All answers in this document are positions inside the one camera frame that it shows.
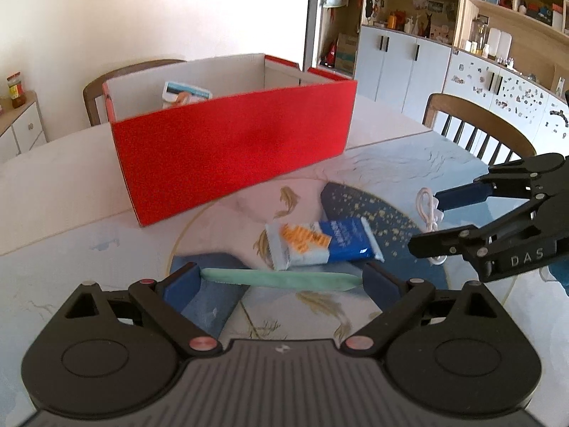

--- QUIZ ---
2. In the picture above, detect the pale green stick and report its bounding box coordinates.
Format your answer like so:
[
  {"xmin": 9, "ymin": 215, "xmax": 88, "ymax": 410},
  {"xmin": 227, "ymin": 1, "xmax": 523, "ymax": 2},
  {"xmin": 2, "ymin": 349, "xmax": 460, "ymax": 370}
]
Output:
[{"xmin": 200, "ymin": 268, "xmax": 363, "ymax": 291}]

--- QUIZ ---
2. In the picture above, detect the red cardboard box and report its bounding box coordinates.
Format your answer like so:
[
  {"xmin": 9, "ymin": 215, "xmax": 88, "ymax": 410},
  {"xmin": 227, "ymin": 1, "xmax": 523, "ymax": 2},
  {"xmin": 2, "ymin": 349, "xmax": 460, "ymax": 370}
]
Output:
[{"xmin": 102, "ymin": 53, "xmax": 358, "ymax": 228}]

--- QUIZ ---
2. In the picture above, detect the brown cardboard carton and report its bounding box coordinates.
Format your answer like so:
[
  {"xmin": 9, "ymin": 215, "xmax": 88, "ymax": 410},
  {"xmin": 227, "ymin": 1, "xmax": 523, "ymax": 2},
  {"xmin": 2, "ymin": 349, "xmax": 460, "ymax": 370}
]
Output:
[{"xmin": 334, "ymin": 33, "xmax": 359, "ymax": 76}]

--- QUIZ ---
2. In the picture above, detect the white wall cabinet unit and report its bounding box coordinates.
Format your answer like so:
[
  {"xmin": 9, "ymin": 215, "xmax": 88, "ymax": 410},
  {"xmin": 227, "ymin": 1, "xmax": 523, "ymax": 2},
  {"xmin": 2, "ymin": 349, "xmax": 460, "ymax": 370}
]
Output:
[{"xmin": 311, "ymin": 0, "xmax": 569, "ymax": 154}]

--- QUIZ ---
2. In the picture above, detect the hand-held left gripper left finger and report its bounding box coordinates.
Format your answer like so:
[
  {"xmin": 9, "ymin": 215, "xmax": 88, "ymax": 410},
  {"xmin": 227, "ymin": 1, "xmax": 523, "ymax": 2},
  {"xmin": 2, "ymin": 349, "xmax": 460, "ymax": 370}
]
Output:
[{"xmin": 62, "ymin": 262, "xmax": 223, "ymax": 357}]

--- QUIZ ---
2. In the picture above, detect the jar with red lid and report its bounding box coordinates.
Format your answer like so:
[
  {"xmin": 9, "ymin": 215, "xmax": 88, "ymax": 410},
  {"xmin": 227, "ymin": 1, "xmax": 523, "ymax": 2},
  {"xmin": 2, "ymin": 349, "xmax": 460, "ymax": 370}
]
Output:
[{"xmin": 6, "ymin": 72, "xmax": 26, "ymax": 109}]

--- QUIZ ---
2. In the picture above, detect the blue white toothpaste tube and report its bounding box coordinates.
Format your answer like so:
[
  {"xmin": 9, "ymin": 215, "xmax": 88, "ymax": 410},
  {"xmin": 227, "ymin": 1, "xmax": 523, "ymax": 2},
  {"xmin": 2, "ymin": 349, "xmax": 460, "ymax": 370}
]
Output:
[{"xmin": 265, "ymin": 219, "xmax": 385, "ymax": 272}]

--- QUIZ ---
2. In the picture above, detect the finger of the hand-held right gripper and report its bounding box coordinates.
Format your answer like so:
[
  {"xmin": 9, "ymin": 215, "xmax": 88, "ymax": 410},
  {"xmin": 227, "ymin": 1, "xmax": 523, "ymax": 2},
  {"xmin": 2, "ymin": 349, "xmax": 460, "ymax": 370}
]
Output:
[
  {"xmin": 408, "ymin": 196, "xmax": 560, "ymax": 264},
  {"xmin": 433, "ymin": 153, "xmax": 569, "ymax": 211}
]

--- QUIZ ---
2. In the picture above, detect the white marble desktop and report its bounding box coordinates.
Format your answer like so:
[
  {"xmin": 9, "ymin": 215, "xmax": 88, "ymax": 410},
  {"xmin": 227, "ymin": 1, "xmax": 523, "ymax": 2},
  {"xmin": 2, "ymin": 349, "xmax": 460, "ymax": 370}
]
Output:
[{"xmin": 0, "ymin": 93, "xmax": 569, "ymax": 412}]

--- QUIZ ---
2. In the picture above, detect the white blue striped packet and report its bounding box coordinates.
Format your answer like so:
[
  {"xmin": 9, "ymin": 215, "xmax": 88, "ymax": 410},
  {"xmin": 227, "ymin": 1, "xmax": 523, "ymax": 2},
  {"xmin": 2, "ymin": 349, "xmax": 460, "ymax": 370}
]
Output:
[{"xmin": 161, "ymin": 81, "xmax": 213, "ymax": 110}]

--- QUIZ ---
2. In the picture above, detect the white cable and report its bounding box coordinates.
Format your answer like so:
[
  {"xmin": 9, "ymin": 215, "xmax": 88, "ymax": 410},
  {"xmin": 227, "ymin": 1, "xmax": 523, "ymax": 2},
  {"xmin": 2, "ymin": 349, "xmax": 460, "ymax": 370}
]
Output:
[{"xmin": 416, "ymin": 188, "xmax": 448, "ymax": 266}]

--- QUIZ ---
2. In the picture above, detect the white sideboard with wooden top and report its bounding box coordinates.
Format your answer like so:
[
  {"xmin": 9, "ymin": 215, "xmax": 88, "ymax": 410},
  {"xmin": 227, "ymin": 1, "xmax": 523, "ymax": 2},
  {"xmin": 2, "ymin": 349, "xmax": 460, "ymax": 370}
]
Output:
[{"xmin": 0, "ymin": 90, "xmax": 49, "ymax": 163}]

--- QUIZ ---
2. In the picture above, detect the dark wooden chair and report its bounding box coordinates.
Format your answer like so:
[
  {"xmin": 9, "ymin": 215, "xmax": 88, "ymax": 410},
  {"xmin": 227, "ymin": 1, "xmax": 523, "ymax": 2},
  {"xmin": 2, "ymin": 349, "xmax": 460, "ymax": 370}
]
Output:
[
  {"xmin": 83, "ymin": 59, "xmax": 187, "ymax": 127},
  {"xmin": 422, "ymin": 93, "xmax": 538, "ymax": 170}
]

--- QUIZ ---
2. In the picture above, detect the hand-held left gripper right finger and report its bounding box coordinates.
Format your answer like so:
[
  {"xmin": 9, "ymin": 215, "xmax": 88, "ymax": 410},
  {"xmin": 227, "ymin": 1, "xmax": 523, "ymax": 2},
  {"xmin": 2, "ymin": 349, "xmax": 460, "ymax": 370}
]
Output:
[{"xmin": 340, "ymin": 263, "xmax": 499, "ymax": 357}]

